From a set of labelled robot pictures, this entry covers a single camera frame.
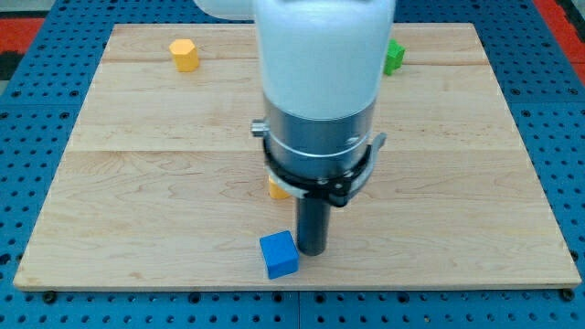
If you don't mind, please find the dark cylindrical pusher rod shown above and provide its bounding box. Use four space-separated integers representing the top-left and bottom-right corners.
296 198 331 256

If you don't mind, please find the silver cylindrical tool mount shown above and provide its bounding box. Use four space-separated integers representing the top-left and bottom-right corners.
252 99 387 207

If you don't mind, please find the blue cube block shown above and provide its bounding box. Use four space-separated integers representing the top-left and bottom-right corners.
260 230 299 280

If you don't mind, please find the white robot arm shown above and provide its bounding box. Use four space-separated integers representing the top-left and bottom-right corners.
195 0 396 256

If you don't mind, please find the yellow heart block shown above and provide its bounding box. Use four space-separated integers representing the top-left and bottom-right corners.
268 176 291 200

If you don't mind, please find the green block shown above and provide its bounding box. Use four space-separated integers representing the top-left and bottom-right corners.
383 39 406 76

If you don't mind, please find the light wooden board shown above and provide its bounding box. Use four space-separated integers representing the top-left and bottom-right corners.
14 23 581 292

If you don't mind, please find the yellow hexagon block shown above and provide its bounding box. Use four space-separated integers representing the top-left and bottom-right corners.
169 38 199 72

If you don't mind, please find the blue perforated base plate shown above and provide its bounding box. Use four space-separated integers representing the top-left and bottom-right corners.
1 1 584 328

